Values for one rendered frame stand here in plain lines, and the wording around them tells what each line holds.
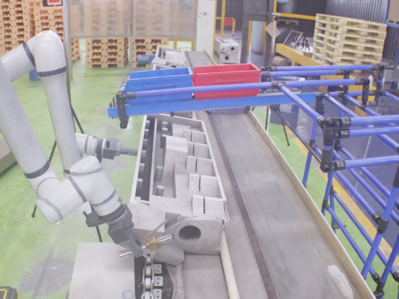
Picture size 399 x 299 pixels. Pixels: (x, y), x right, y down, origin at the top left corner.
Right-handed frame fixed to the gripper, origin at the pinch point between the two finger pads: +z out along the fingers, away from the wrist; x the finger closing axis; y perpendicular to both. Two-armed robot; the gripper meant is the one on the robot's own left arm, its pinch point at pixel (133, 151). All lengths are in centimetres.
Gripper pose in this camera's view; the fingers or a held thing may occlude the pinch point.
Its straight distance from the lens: 161.2
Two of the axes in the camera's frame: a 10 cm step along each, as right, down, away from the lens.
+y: 2.1, -9.0, -3.9
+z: 9.7, 1.6, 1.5
